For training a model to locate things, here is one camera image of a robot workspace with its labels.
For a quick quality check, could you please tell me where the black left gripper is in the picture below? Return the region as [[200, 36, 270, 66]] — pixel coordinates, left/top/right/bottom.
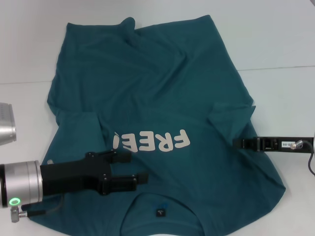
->
[[39, 149, 150, 198]]

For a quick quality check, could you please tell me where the left arm connector cable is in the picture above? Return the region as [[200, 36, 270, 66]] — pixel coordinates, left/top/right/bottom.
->
[[9, 196, 66, 223]]

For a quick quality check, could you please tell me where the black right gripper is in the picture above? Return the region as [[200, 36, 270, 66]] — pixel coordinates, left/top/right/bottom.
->
[[233, 136, 314, 152]]

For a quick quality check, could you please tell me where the teal t-shirt with white lettering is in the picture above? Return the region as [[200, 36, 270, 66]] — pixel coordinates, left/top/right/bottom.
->
[[29, 14, 288, 236]]

